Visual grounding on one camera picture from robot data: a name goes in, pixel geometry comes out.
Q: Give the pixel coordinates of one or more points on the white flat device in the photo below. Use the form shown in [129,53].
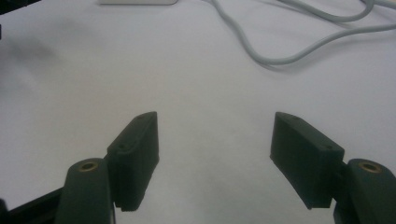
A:
[138,2]

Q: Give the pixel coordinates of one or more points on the dark object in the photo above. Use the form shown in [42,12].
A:
[12,3]

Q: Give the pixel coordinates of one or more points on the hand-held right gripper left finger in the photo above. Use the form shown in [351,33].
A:
[134,161]

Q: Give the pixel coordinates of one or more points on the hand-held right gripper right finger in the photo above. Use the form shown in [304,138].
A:
[303,158]

